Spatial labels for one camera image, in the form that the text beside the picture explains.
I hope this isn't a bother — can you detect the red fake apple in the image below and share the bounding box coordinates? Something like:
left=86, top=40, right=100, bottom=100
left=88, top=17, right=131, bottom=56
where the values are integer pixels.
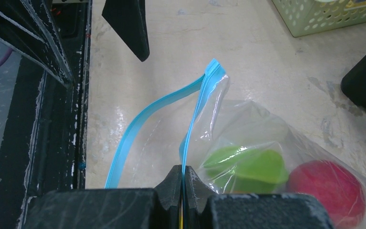
left=286, top=160, right=366, bottom=229

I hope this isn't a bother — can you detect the green perforated plastic basket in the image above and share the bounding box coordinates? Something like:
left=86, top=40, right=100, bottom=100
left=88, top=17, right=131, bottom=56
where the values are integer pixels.
left=272, top=0, right=366, bottom=37

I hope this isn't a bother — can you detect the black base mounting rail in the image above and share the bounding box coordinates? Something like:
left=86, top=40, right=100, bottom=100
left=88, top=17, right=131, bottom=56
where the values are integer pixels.
left=0, top=0, right=92, bottom=229

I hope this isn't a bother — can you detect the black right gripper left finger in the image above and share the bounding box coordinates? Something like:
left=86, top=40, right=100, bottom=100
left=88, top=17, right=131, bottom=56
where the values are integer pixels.
left=24, top=165, right=182, bottom=229

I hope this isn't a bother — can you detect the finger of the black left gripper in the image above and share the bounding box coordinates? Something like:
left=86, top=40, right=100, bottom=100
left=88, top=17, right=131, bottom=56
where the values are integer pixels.
left=102, top=0, right=150, bottom=62
left=0, top=0, right=74, bottom=88

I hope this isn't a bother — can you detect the clear zip top bag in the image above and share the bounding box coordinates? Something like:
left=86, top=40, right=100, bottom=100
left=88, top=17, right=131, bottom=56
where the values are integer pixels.
left=105, top=60, right=366, bottom=229

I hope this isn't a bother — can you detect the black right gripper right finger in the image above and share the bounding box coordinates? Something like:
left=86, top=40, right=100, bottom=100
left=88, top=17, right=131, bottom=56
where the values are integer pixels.
left=183, top=166, right=334, bottom=229

